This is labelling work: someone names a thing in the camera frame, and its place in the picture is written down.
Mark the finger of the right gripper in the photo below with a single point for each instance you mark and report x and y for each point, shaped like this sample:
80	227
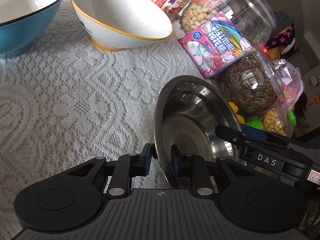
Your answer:
267	137
235	136

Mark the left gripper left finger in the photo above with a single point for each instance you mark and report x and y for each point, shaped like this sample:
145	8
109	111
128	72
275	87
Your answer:
129	166

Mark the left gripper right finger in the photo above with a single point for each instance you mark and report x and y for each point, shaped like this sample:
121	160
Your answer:
193	167

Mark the stainless steel bowl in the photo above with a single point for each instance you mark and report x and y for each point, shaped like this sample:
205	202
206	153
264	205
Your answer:
187	112

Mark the white bowl yellow rim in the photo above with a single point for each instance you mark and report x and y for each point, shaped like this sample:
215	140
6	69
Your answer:
122	24

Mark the blue enamel bowl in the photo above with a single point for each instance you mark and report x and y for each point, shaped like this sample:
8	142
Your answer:
22	21

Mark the yellow rubber duck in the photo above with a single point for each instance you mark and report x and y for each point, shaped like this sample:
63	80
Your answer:
236	109

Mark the green lid candy jar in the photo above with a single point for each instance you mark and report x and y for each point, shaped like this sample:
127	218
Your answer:
276	120

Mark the sunflower seed jar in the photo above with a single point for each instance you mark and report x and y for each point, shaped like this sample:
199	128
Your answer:
251	83

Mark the pink plastic candy bag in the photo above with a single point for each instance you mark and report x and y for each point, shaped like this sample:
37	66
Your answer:
291	83

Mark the white lace tablecloth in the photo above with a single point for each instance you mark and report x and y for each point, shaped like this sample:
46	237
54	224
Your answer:
65	101

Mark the pink marshmallow bag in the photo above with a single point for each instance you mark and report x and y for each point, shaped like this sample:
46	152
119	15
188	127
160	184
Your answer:
215	45

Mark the large clear peanut jar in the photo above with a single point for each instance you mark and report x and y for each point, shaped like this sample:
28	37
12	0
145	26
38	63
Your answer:
238	11

